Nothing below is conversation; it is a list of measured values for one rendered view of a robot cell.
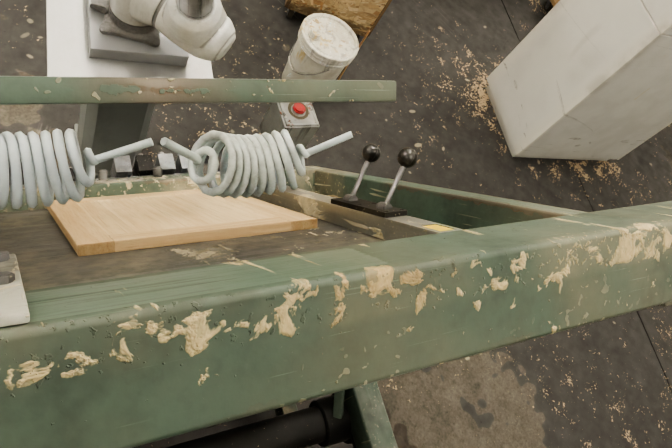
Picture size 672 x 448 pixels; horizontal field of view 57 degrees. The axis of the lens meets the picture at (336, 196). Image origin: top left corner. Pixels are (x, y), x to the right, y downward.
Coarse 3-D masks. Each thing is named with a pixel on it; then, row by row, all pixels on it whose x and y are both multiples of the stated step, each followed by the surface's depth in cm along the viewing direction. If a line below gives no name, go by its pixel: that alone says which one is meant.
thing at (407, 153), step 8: (400, 152) 113; (408, 152) 113; (400, 160) 113; (408, 160) 113; (416, 160) 113; (400, 168) 114; (400, 176) 114; (392, 184) 114; (392, 192) 113; (384, 208) 112; (392, 208) 113
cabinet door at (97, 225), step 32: (160, 192) 160; (192, 192) 160; (64, 224) 118; (96, 224) 117; (128, 224) 118; (160, 224) 118; (192, 224) 118; (224, 224) 116; (256, 224) 115; (288, 224) 118
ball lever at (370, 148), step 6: (372, 144) 124; (366, 150) 123; (372, 150) 123; (378, 150) 123; (366, 156) 123; (372, 156) 123; (378, 156) 124; (366, 162) 124; (366, 168) 124; (360, 174) 124; (360, 180) 124; (354, 186) 123; (354, 192) 123; (348, 198) 122; (354, 198) 122
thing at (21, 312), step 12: (0, 252) 53; (0, 264) 52; (12, 264) 52; (0, 276) 46; (12, 276) 46; (0, 288) 45; (12, 288) 45; (0, 300) 42; (12, 300) 42; (24, 300) 42; (0, 312) 40; (12, 312) 40; (24, 312) 40; (0, 324) 39; (12, 324) 39
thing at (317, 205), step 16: (288, 192) 143; (304, 192) 142; (288, 208) 144; (304, 208) 136; (320, 208) 130; (336, 208) 124; (352, 224) 119; (368, 224) 114; (384, 224) 109; (400, 224) 105; (416, 224) 103; (432, 224) 103
